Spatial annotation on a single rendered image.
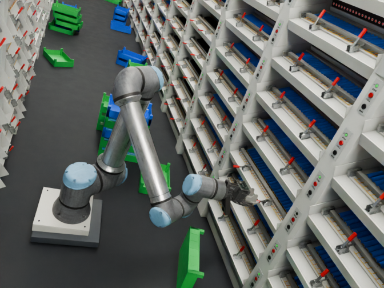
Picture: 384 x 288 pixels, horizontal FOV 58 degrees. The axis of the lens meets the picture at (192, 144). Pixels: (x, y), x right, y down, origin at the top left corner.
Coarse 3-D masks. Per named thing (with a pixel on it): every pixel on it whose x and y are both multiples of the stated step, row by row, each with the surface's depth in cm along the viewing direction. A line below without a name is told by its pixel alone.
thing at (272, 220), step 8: (232, 144) 196; (240, 144) 198; (248, 144) 199; (232, 152) 198; (232, 160) 198; (240, 160) 192; (240, 168) 186; (248, 176) 181; (248, 184) 177; (256, 184) 175; (256, 192) 171; (264, 192) 170; (264, 208) 162; (272, 208) 162; (264, 216) 163; (272, 216) 158; (272, 224) 154; (280, 224) 149
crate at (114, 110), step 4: (112, 96) 241; (112, 100) 244; (108, 104) 235; (112, 104) 246; (108, 108) 226; (112, 108) 241; (116, 108) 243; (108, 112) 228; (112, 112) 228; (116, 112) 228; (148, 112) 251; (108, 116) 229; (112, 116) 229; (116, 116) 230; (148, 116) 248; (152, 116) 233; (148, 120) 234; (148, 124) 236
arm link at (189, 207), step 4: (180, 196) 149; (184, 196) 147; (180, 200) 146; (184, 200) 147; (188, 200) 146; (184, 204) 146; (188, 204) 147; (192, 204) 147; (196, 204) 148; (184, 208) 145; (188, 208) 147; (192, 208) 149; (184, 212) 145; (188, 212) 148; (192, 212) 154; (184, 216) 152
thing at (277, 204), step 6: (246, 156) 190; (252, 162) 186; (252, 168) 183; (252, 174) 180; (258, 174) 178; (264, 180) 174; (264, 186) 171; (270, 192) 167; (276, 198) 163; (276, 204) 160; (282, 210) 157; (282, 216) 156
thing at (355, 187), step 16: (368, 160) 124; (336, 176) 125; (352, 176) 124; (368, 176) 122; (336, 192) 125; (352, 192) 118; (368, 192) 118; (352, 208) 117; (368, 208) 111; (368, 224) 110
